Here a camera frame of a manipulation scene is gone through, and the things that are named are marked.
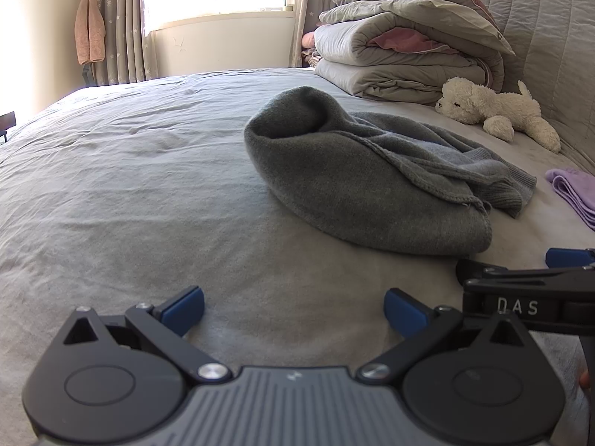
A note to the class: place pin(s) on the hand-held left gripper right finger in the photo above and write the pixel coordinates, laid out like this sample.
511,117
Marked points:
404,311

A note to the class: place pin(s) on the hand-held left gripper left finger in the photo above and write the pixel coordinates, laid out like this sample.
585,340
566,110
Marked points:
183,309

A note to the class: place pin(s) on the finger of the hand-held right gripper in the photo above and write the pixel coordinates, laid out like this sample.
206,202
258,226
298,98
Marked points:
571,258
479,270

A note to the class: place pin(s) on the grey knit short-sleeve sweater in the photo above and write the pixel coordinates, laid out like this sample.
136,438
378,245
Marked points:
325,186

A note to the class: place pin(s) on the person's right hand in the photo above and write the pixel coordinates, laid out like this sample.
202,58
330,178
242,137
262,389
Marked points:
584,378

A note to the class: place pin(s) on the folded purple garment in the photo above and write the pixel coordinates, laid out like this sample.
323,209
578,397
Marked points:
576,190

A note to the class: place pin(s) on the white plush dog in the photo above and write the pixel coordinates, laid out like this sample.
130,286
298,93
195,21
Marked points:
506,107

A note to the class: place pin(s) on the folded grey pink quilt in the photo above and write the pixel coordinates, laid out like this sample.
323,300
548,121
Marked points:
395,74

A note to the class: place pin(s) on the grey quilted headboard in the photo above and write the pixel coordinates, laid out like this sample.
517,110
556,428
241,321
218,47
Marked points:
548,32

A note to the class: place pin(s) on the dark floor stand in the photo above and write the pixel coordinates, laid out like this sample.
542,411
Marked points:
89,76

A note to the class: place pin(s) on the light grey pillow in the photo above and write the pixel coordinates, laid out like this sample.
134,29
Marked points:
418,14

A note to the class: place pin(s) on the pink bundled cloth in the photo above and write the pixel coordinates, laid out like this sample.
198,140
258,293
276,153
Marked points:
309,44

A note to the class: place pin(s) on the pink hanging jacket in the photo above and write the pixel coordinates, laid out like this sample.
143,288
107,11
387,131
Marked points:
90,28

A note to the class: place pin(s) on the black rectangular bracket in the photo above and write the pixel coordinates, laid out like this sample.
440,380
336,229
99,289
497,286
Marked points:
7,123

